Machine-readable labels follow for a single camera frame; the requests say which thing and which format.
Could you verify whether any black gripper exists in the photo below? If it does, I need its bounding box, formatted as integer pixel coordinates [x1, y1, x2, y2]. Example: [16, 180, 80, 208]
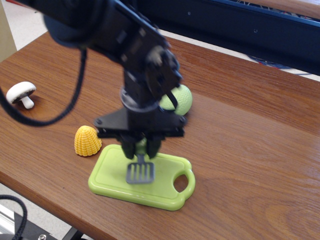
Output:
[94, 107, 188, 159]

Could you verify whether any green handled grey spatula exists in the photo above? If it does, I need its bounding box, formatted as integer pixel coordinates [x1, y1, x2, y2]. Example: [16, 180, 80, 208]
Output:
[126, 138, 156, 185]

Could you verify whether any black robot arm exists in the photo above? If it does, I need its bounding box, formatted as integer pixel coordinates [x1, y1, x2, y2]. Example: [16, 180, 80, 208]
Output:
[21, 0, 186, 159]

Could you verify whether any green plastic cutting board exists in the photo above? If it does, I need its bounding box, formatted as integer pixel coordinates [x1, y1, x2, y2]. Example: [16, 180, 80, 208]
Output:
[88, 144, 196, 211]

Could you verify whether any yellow toy corn piece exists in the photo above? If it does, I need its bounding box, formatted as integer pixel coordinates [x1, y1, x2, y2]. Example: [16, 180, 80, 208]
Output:
[74, 125, 102, 157]

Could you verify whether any green toy lime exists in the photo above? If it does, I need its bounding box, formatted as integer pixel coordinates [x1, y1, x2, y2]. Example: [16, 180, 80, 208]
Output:
[159, 84, 193, 116]

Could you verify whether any white toy mushroom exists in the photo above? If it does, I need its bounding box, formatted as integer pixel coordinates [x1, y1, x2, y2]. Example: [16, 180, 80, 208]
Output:
[6, 81, 37, 109]

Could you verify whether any black table leg frame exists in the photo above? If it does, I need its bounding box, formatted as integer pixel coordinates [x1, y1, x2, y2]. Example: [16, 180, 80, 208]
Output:
[62, 227, 84, 240]

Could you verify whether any black braided cable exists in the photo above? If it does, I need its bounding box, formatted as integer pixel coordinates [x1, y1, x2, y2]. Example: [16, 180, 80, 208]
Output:
[0, 48, 88, 127]

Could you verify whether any dark blue metal rail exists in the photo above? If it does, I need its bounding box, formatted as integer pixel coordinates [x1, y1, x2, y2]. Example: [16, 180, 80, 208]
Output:
[137, 0, 320, 75]

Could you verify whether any wooden rail top right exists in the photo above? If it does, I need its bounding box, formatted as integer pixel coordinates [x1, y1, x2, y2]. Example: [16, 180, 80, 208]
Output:
[248, 0, 320, 19]

